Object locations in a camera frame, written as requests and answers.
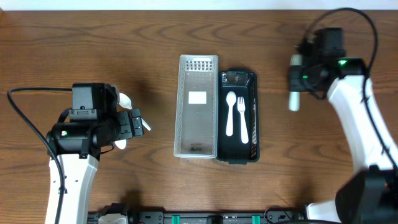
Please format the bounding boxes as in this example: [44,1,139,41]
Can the white spoon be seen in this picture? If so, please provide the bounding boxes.
[114,139,127,150]
[226,91,236,137]

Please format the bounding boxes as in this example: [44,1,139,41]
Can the white spoon angled large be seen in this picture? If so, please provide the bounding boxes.
[112,85,152,131]

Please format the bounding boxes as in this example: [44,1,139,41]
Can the white fork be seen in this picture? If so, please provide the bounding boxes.
[237,96,249,144]
[289,54,302,111]

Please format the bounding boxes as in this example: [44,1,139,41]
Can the clear mesh plastic tray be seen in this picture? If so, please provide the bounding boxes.
[174,55,219,159]

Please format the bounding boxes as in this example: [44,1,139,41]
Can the black mesh plastic tray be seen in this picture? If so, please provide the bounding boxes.
[217,68,260,165]

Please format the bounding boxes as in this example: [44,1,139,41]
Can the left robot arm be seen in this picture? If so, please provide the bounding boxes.
[45,108,144,223]

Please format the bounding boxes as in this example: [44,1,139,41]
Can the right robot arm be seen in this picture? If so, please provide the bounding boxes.
[288,28,397,223]

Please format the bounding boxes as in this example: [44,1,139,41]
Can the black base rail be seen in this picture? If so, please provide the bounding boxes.
[87,203,305,224]

